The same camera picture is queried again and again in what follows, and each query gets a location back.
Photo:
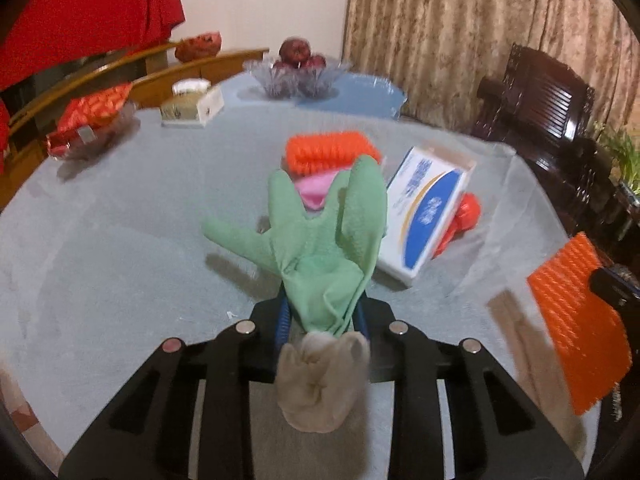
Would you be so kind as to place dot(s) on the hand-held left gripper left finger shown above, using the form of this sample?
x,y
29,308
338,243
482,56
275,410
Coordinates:
x,y
280,327

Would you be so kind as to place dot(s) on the dark wooden armchair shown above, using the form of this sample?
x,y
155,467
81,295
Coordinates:
x,y
540,105

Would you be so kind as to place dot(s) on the green plant in porcelain bowl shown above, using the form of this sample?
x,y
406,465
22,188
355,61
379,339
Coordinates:
x,y
622,152

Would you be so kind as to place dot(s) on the white and blue carton box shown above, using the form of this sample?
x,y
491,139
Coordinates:
x,y
425,205

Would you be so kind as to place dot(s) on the pink cloth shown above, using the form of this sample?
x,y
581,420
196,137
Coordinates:
x,y
312,190

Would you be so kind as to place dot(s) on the beige patterned curtain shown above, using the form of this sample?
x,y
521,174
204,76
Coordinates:
x,y
475,10

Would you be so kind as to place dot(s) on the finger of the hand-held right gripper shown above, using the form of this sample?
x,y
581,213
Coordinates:
x,y
617,285

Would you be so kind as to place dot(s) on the crumpled red plastic bag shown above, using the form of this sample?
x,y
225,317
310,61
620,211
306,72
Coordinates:
x,y
465,215

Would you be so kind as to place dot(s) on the red patterned packet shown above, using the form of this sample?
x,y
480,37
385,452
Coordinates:
x,y
87,115

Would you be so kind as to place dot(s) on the glass fruit bowl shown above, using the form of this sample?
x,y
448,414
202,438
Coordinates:
x,y
295,80

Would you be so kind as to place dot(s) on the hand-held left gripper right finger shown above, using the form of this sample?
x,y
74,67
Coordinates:
x,y
380,320

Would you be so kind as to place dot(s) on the tissue box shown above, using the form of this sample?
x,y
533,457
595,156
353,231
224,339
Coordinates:
x,y
192,105

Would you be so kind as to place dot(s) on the dark wooden side table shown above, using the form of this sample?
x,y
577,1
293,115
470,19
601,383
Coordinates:
x,y
625,230

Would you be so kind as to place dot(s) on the red apple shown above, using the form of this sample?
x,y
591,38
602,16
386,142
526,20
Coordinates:
x,y
280,65
295,50
316,62

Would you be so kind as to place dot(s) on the green glove with grey cuff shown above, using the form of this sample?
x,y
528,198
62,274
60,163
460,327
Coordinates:
x,y
320,260

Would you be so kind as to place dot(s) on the red cloth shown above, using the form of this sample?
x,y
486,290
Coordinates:
x,y
100,10

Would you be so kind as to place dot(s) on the red bag with dark print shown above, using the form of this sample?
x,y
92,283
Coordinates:
x,y
199,47

